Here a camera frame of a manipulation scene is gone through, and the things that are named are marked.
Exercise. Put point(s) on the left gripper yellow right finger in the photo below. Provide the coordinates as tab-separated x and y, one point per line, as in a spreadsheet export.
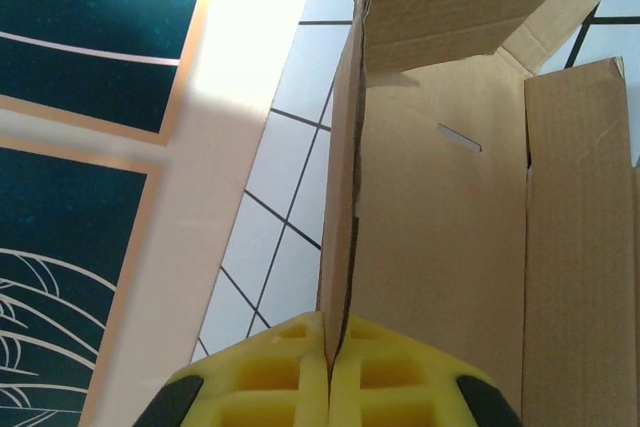
400	382

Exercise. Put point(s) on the brown cardboard box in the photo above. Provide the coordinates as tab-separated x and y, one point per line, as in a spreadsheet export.
440	227

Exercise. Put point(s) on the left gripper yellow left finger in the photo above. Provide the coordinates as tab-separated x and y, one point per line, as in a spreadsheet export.
260	377

